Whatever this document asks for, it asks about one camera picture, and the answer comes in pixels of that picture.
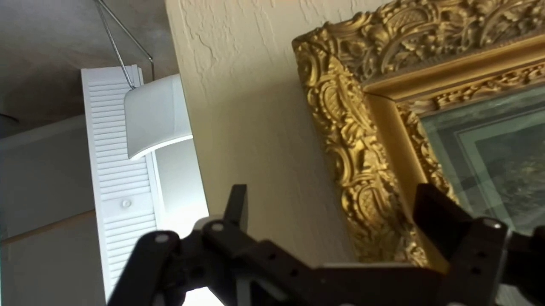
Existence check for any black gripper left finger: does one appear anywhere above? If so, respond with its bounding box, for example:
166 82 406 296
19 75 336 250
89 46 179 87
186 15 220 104
106 182 321 306

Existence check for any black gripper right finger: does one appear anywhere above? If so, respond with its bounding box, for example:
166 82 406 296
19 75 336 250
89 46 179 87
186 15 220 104
413 180 545 306

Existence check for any ornate gold picture frame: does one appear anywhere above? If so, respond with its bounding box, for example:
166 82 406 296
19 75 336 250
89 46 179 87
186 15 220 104
290 0 545 270

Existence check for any white louvered closet door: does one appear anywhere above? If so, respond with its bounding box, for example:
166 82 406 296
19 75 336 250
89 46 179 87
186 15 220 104
79 63 167 303

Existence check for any white hanging pendant lamp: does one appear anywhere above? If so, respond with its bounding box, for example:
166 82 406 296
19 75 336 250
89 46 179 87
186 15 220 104
93 0 196 161

